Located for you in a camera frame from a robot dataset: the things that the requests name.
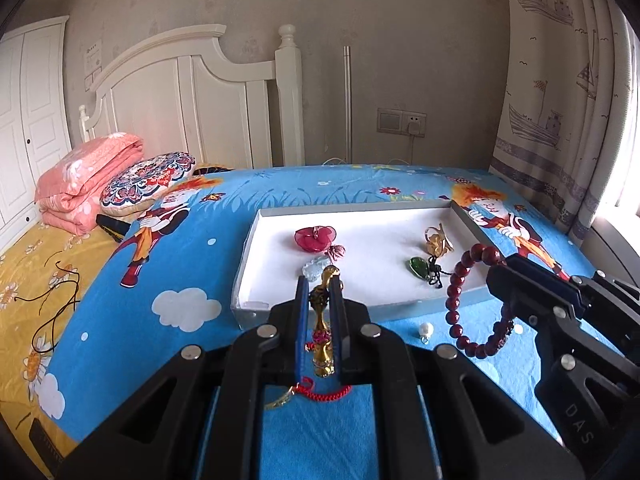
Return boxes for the white pearl pendant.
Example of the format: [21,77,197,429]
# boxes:
[419,322,434,344]

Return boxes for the pale blue crystal pendant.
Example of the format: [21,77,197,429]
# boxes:
[302,245,346,282]

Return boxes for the black cord on bed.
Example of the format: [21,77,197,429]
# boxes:
[13,259,82,354]

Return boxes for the pink folded quilt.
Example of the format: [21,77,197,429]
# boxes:
[35,132,143,235]

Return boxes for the gold interlocked ring bangle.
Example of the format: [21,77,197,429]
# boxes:
[424,223,454,259]

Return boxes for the patterned round cushion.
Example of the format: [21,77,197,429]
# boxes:
[100,152,196,217]

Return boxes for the white wooden headboard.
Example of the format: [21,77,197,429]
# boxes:
[79,24,305,169]

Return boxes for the red flower brooch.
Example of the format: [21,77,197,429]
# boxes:
[294,226,336,254]

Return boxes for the green pendant black cord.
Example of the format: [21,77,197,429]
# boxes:
[408,253,454,290]

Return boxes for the blue cartoon tablecloth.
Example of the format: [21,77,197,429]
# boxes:
[45,162,622,480]

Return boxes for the white charger cable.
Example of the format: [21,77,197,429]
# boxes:
[319,134,417,167]

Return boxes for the gold bamboo link bracelet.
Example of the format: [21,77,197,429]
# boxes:
[307,264,342,380]

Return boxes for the yellow daisy bedsheet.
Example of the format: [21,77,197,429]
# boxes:
[1,222,116,478]

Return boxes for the black yellow folded item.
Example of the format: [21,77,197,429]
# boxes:
[96,214,130,243]

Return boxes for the white wall pipe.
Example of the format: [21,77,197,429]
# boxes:
[343,46,352,164]

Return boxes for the wall socket switch panel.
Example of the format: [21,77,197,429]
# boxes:
[376,108,426,138]

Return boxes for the grey white shallow tray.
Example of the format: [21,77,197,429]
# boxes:
[231,200,490,330]

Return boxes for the paper notice on wall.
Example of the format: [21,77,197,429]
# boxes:
[84,39,102,92]

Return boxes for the red cord bracelet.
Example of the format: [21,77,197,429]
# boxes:
[292,376,354,403]

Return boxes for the white wardrobe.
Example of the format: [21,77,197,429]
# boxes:
[0,16,72,250]

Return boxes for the ship pattern curtain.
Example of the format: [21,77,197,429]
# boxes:
[490,0,639,244]

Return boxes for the dark red bead bracelet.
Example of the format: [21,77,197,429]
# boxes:
[444,242,516,360]

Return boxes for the wide gold bangle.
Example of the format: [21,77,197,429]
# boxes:
[265,387,295,410]

